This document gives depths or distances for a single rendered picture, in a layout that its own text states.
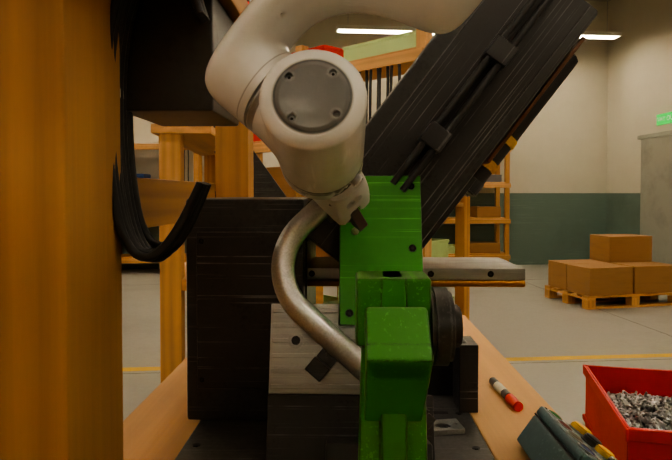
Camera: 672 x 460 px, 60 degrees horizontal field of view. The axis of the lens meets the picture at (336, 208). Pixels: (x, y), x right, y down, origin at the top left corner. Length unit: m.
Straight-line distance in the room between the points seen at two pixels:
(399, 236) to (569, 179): 10.23
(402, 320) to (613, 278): 6.55
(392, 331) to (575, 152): 10.62
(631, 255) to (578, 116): 4.09
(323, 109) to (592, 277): 6.47
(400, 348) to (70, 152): 0.37
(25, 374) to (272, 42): 0.40
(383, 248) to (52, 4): 0.49
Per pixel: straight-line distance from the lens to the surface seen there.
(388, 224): 0.82
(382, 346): 0.49
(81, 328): 0.66
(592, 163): 11.21
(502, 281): 0.96
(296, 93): 0.45
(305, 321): 0.72
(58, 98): 0.63
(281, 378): 0.82
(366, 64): 3.76
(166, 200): 1.20
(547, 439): 0.83
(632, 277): 7.20
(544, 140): 10.84
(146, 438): 0.98
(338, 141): 0.44
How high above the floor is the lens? 1.25
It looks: 1 degrees down
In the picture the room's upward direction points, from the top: straight up
